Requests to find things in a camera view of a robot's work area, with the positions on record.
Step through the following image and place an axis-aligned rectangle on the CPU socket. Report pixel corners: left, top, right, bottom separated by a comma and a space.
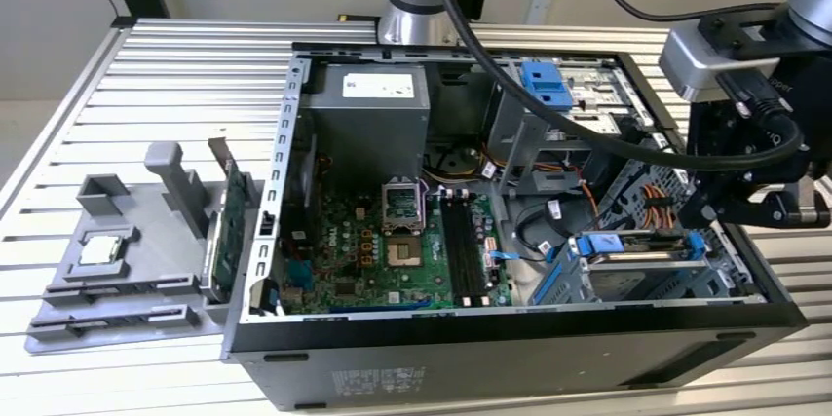
386, 235, 430, 269

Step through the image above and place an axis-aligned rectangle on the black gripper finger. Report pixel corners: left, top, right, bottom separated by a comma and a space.
678, 171, 760, 230
726, 188, 832, 231

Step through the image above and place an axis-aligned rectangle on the hard disk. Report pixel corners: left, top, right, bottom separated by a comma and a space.
569, 232, 708, 264

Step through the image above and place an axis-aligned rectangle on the silver CPU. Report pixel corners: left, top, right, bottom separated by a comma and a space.
77, 236, 125, 266

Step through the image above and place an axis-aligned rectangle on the metal socket cover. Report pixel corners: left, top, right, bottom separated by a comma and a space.
380, 176, 428, 235

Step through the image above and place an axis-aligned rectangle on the black data wire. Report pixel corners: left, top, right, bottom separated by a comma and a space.
516, 199, 573, 261

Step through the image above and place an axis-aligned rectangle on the yellow wire bundle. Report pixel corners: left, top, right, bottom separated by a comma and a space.
420, 162, 489, 184

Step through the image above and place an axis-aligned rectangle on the dark RAM stick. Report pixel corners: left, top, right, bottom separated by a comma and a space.
29, 310, 188, 330

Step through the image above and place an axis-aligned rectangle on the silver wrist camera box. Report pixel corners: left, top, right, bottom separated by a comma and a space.
658, 16, 781, 103

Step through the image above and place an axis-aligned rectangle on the black RAM slot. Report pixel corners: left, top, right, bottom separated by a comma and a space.
453, 189, 494, 308
441, 189, 477, 308

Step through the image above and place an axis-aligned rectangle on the thin orange wire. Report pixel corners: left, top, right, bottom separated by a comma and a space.
536, 165, 598, 217

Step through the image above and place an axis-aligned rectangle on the thin locking lever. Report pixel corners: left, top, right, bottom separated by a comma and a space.
420, 180, 433, 235

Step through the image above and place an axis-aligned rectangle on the green motherboard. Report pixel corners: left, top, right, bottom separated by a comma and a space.
276, 186, 514, 315

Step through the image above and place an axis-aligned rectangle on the metal disk bay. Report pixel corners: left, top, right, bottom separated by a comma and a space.
529, 228, 765, 303

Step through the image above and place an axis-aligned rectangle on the grey parts rack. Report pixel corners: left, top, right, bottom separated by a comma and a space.
24, 141, 268, 355

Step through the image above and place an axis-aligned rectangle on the thick black cable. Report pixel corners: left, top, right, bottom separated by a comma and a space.
425, 0, 810, 171

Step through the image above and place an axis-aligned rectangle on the green graphics card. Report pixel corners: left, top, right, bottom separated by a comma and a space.
200, 136, 254, 303

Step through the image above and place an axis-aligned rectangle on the blue plastic drive bracket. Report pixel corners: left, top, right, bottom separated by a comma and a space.
518, 60, 577, 113

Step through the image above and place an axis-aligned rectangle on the orange yellow power wire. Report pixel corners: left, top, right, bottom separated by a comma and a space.
640, 184, 681, 242

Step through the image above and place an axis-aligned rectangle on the black open PC case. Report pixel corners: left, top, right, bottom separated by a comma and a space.
220, 41, 810, 412

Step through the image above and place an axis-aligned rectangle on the grey power supply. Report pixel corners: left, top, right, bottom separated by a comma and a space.
301, 62, 432, 183

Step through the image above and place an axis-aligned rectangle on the grey metal drive cage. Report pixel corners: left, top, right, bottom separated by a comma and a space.
486, 62, 650, 193

